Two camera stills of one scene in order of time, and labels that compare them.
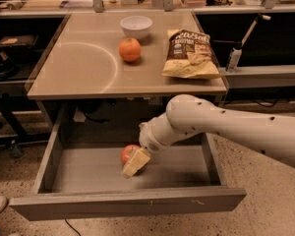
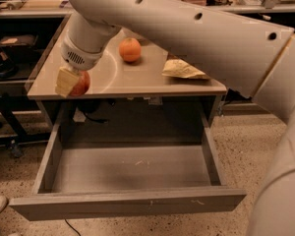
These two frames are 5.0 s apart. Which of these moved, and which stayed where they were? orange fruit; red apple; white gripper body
Moved: white gripper body; red apple
Stayed: orange fruit
